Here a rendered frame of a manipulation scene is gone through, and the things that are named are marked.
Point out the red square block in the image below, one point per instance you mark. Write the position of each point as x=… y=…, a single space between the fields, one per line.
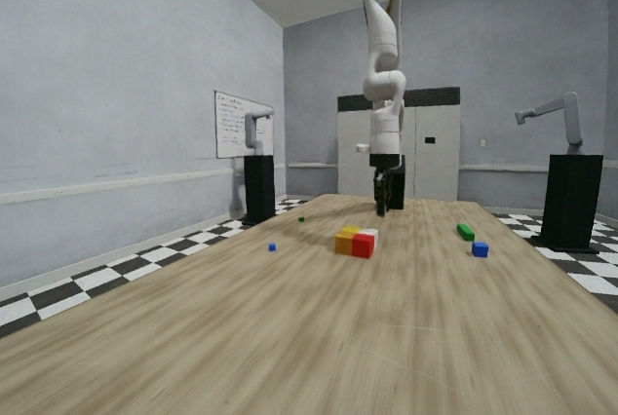
x=362 y=245

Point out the blue cube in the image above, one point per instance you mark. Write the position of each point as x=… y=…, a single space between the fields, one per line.
x=479 y=249

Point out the green rectangular block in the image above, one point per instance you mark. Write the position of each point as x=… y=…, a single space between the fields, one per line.
x=467 y=234

